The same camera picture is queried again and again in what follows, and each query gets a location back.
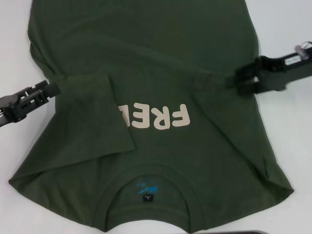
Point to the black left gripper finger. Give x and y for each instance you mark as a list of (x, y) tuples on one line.
[(52, 89), (31, 104)]

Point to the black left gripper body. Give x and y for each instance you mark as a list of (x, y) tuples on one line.
[(8, 109)]

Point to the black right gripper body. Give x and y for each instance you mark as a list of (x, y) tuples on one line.
[(275, 64)]

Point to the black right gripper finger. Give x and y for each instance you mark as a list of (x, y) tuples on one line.
[(245, 73), (251, 89)]

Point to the dark green FREE t-shirt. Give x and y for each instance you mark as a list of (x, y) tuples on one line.
[(146, 48)]

